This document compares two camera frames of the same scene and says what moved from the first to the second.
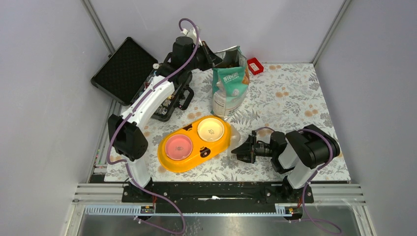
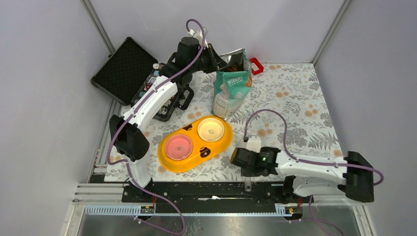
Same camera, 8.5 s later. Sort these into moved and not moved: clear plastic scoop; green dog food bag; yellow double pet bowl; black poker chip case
Moved: clear plastic scoop
Not moved: black poker chip case; yellow double pet bowl; green dog food bag
